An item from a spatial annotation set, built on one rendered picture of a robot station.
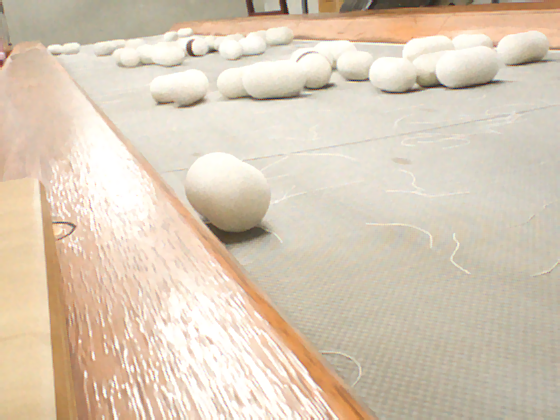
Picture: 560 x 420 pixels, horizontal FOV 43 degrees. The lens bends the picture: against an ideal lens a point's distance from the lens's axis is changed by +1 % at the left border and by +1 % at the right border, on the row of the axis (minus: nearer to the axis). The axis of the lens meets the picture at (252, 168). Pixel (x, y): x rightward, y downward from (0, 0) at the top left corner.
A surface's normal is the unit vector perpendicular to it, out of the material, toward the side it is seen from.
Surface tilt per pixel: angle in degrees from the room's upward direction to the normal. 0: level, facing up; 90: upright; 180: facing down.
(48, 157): 0
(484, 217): 0
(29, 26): 90
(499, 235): 0
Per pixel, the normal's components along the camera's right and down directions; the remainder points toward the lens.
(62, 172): -0.12, -0.96
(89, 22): 0.37, 0.17
